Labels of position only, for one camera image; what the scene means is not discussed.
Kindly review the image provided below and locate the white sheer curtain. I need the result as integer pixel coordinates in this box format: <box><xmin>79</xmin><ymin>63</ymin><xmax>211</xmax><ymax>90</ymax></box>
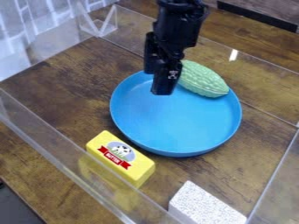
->
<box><xmin>0</xmin><ymin>0</ymin><xmax>119</xmax><ymax>81</ymax></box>

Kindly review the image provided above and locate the yellow butter block toy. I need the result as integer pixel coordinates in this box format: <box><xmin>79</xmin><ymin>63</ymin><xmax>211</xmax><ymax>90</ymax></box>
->
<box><xmin>86</xmin><ymin>130</ymin><xmax>155</xmax><ymax>188</ymax></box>

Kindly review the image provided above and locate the clear acrylic enclosure wall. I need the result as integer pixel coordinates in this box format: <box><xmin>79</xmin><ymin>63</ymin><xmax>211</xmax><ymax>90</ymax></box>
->
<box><xmin>0</xmin><ymin>0</ymin><xmax>299</xmax><ymax>224</ymax></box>

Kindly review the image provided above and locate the black baseboard strip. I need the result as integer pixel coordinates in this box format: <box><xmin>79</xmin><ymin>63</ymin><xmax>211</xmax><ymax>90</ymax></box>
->
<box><xmin>217</xmin><ymin>0</ymin><xmax>299</xmax><ymax>34</ymax></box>

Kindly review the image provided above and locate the white speckled foam block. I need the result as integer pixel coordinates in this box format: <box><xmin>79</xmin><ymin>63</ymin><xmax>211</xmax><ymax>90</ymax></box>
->
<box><xmin>168</xmin><ymin>181</ymin><xmax>247</xmax><ymax>224</ymax></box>

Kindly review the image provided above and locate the blue round tray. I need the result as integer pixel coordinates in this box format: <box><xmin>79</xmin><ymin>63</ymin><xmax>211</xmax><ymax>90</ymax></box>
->
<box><xmin>110</xmin><ymin>72</ymin><xmax>243</xmax><ymax>158</ymax></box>

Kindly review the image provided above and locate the green bitter gourd toy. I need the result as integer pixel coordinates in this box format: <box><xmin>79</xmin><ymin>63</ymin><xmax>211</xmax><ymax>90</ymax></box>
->
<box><xmin>179</xmin><ymin>59</ymin><xmax>230</xmax><ymax>98</ymax></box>

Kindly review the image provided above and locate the clear acrylic corner bracket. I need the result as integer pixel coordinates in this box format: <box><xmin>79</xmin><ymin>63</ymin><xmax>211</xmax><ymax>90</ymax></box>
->
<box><xmin>76</xmin><ymin>3</ymin><xmax>118</xmax><ymax>38</ymax></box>

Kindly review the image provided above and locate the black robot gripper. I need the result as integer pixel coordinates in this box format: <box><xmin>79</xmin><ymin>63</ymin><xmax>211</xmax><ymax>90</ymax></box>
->
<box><xmin>144</xmin><ymin>0</ymin><xmax>210</xmax><ymax>95</ymax></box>

